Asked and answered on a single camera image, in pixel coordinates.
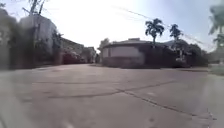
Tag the row of buildings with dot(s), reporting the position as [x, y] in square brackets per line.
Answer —
[78, 48]

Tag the grey concrete road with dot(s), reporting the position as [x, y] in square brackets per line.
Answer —
[100, 100]

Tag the red vehicle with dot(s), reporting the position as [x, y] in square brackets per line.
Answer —
[71, 58]

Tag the palm tree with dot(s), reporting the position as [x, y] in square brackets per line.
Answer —
[175, 32]
[154, 28]

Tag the bushes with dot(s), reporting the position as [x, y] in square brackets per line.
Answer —
[195, 55]

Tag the utility pole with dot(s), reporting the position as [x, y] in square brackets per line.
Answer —
[34, 30]

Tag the low building with pale wall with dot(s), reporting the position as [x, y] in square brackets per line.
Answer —
[125, 53]

